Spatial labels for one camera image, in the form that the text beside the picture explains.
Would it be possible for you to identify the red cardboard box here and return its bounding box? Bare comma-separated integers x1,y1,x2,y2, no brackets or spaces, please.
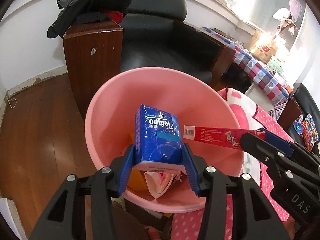
183,126,266,150

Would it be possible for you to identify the blue tissue pack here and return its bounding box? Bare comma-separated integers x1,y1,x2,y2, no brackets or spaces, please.
134,105,185,174

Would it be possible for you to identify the pink white paper bag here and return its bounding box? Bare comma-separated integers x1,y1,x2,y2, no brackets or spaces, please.
144,172,182,199

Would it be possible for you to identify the pink plastic trash bin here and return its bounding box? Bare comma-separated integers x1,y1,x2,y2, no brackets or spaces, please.
85,67,244,213

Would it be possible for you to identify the right hand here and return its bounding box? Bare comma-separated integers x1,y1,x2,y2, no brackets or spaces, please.
283,216,301,239

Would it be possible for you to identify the colourful comic cushion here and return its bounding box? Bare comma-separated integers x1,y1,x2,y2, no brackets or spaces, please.
302,113,319,150

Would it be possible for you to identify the blue toy on armchair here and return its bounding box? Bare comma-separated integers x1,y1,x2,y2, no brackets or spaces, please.
293,120,303,135

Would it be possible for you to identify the black leather armchair right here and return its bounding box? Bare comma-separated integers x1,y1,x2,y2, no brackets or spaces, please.
277,83,319,147

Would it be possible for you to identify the black leather armchair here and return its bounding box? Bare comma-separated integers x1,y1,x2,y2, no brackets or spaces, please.
277,83,319,147
63,0,235,117

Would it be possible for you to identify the pink polka dot blanket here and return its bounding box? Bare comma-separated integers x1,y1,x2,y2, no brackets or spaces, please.
171,88,293,239

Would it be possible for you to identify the checkered tablecloth table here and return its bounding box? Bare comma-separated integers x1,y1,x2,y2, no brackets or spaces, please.
201,27,290,112

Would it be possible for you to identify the green box on table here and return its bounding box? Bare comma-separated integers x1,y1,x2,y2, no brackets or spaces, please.
267,57,284,74

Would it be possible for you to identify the brown paper shopping bag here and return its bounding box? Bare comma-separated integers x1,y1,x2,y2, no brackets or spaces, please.
248,29,278,64

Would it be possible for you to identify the coat rack with clothes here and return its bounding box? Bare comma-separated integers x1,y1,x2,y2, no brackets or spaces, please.
272,0,302,40

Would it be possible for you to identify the black leather armchair left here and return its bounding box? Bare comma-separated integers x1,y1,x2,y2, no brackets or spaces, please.
63,0,235,117

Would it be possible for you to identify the dark clothes pile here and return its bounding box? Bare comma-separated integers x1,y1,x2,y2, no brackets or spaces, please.
47,0,132,38

